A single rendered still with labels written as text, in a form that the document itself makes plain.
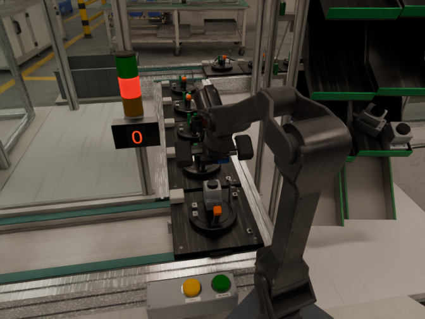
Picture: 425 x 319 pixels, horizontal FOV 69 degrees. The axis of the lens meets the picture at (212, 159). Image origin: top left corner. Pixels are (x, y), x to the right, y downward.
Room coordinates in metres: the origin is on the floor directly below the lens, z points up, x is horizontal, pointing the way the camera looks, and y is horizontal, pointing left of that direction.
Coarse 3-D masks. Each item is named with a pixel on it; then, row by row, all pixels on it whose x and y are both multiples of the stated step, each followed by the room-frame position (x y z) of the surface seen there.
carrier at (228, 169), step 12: (168, 156) 0.96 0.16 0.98; (192, 156) 0.94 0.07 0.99; (168, 168) 0.90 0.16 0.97; (180, 168) 0.90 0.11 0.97; (192, 168) 0.87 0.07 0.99; (216, 168) 0.87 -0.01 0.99; (228, 168) 0.90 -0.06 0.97; (168, 180) 0.83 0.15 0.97; (180, 180) 0.83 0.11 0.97; (192, 180) 0.83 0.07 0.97; (204, 180) 0.83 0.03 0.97
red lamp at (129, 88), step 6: (120, 78) 0.72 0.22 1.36; (132, 78) 0.72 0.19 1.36; (138, 78) 0.74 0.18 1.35; (120, 84) 0.73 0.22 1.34; (126, 84) 0.72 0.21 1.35; (132, 84) 0.72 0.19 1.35; (138, 84) 0.73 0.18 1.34; (120, 90) 0.73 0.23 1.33; (126, 90) 0.72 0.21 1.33; (132, 90) 0.72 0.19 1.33; (138, 90) 0.73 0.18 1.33; (126, 96) 0.72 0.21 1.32; (132, 96) 0.72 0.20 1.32; (138, 96) 0.73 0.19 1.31
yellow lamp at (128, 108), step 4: (140, 96) 0.74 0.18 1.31; (124, 100) 0.72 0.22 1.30; (128, 100) 0.72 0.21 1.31; (132, 100) 0.72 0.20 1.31; (136, 100) 0.72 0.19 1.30; (140, 100) 0.74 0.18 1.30; (124, 104) 0.72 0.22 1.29; (128, 104) 0.72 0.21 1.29; (132, 104) 0.72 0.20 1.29; (136, 104) 0.72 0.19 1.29; (140, 104) 0.73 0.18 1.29; (124, 108) 0.73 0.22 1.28; (128, 108) 0.72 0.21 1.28; (132, 108) 0.72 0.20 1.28; (136, 108) 0.72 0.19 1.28; (140, 108) 0.73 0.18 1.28; (124, 112) 0.73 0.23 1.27; (128, 112) 0.72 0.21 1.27; (132, 112) 0.72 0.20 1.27; (136, 112) 0.72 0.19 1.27; (140, 112) 0.73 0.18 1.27; (132, 116) 0.72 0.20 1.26
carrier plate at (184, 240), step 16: (192, 192) 0.76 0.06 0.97; (224, 192) 0.76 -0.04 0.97; (240, 192) 0.76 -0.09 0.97; (176, 208) 0.69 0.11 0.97; (240, 208) 0.69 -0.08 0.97; (176, 224) 0.63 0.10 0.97; (240, 224) 0.63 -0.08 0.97; (256, 224) 0.63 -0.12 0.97; (176, 240) 0.57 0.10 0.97; (192, 240) 0.57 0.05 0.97; (208, 240) 0.57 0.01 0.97; (224, 240) 0.57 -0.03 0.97; (240, 240) 0.57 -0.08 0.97; (256, 240) 0.57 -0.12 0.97; (176, 256) 0.52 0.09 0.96; (192, 256) 0.53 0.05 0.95
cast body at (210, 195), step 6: (210, 180) 0.67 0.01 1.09; (216, 180) 0.68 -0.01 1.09; (204, 186) 0.66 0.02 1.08; (210, 186) 0.64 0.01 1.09; (216, 186) 0.65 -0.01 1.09; (204, 192) 0.65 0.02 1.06; (210, 192) 0.64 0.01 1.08; (216, 192) 0.64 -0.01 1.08; (204, 198) 0.66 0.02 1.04; (210, 198) 0.64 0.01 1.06; (216, 198) 0.64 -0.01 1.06; (210, 204) 0.62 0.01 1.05
